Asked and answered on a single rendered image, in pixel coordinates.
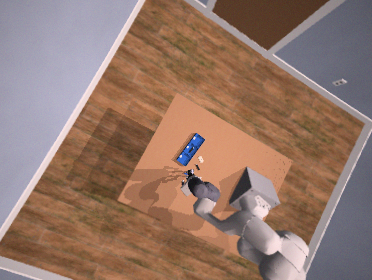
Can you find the blue three-compartment bin rack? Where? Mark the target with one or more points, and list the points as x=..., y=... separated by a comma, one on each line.
x=184, y=158

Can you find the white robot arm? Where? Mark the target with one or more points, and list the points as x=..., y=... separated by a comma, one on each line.
x=285, y=252

